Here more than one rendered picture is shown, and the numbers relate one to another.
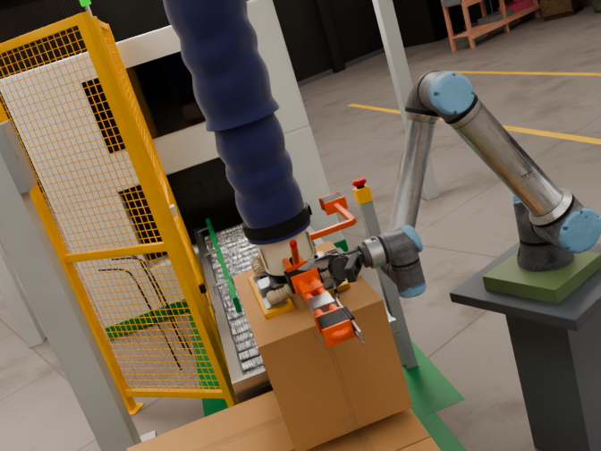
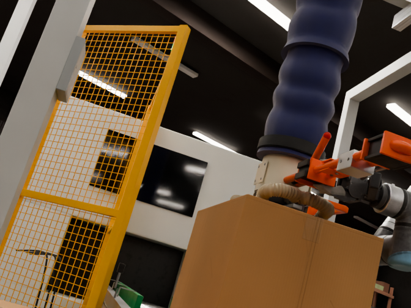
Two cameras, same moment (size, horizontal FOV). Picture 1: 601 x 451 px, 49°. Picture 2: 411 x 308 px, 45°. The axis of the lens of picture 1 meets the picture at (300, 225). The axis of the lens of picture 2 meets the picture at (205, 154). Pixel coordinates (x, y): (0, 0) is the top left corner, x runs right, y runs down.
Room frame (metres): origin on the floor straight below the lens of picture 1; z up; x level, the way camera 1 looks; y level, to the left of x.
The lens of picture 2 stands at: (0.50, 0.40, 0.73)
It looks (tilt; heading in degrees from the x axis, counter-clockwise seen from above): 15 degrees up; 358
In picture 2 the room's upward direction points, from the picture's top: 16 degrees clockwise
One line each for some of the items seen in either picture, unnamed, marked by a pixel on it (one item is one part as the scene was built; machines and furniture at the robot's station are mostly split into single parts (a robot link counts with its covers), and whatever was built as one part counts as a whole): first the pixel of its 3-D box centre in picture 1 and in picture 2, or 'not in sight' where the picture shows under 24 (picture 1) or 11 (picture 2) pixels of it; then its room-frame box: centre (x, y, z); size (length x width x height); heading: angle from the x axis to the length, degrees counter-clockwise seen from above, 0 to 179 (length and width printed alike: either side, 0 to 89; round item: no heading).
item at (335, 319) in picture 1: (334, 327); (387, 150); (1.47, 0.00, 1.12); 0.08 x 0.07 x 0.05; 8
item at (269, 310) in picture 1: (268, 288); not in sight; (2.06, 0.17, 1.03); 0.34 x 0.10 x 0.05; 8
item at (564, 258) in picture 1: (543, 246); not in sight; (2.09, -0.79, 0.85); 0.19 x 0.19 x 0.10
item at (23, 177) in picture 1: (15, 157); (71, 70); (2.94, 1.10, 1.62); 0.20 x 0.05 x 0.30; 8
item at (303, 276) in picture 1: (303, 276); (316, 174); (1.82, 0.04, 1.13); 0.10 x 0.08 x 0.06; 98
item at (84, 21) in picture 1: (110, 242); (71, 192); (3.22, 0.94, 1.05); 0.87 x 0.10 x 2.10; 60
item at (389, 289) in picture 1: (386, 281); not in sight; (2.95, -0.32, 0.50); 0.07 x 0.07 x 1.00; 8
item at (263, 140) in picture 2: (276, 219); (291, 153); (2.07, 0.07, 1.25); 0.23 x 0.23 x 0.04
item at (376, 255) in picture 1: (372, 251); (386, 198); (1.84, -0.18, 1.13); 0.09 x 0.05 x 0.10; 8
